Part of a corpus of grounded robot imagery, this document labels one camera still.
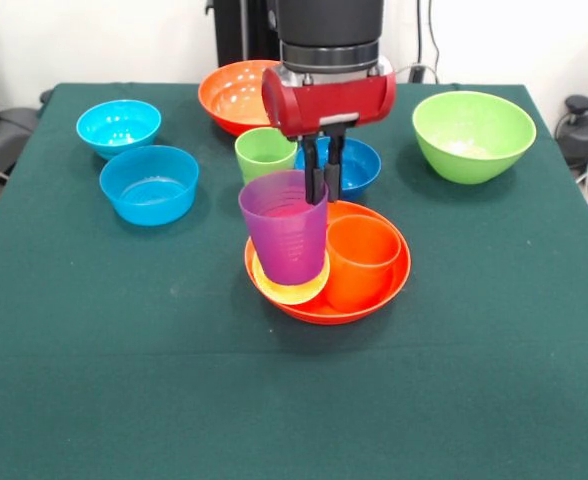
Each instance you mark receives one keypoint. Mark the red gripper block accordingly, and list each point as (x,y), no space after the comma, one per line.
(339,102)

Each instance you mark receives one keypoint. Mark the purple plastic cup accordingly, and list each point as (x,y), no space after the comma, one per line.
(289,245)

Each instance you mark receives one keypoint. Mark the orange plastic cup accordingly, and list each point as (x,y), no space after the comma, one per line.
(361,280)

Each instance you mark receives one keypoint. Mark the yellow plastic cup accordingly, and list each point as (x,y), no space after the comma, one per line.
(294,295)

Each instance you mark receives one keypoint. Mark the orange plastic bowl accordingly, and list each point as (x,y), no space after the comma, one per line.
(374,307)
(229,100)

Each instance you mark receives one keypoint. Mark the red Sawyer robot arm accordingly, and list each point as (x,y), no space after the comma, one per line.
(329,25)

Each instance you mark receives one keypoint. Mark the dark blue plastic bowl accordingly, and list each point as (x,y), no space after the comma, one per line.
(364,167)

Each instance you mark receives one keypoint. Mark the green plastic cup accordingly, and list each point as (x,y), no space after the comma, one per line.
(259,155)

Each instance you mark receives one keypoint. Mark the black power plug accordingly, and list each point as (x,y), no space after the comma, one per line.
(416,74)

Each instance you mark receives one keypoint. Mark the green plastic bowl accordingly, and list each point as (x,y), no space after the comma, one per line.
(474,130)

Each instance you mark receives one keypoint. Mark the blue ribbed plastic bowl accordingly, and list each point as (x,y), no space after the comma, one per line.
(149,200)

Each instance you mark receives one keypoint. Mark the light blue plastic bowl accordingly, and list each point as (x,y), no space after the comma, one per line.
(119,125)

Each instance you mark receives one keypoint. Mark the dark green tablecloth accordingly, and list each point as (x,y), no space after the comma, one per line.
(294,400)

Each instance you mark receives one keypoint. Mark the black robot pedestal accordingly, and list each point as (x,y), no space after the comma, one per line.
(244,35)

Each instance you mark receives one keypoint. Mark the grey pedestal foot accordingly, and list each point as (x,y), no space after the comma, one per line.
(586,130)
(9,137)

